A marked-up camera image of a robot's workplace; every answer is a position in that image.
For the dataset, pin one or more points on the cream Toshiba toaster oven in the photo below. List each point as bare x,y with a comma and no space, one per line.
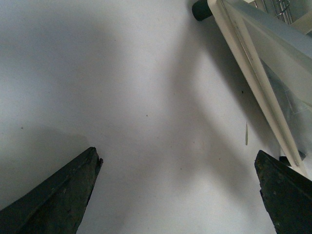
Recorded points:
293,13

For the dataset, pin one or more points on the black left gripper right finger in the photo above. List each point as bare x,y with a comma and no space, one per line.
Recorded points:
286,194

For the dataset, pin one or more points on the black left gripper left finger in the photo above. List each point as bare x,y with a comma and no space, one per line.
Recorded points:
58,204

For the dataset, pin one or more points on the small green leaf scrap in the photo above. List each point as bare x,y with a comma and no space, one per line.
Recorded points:
246,134

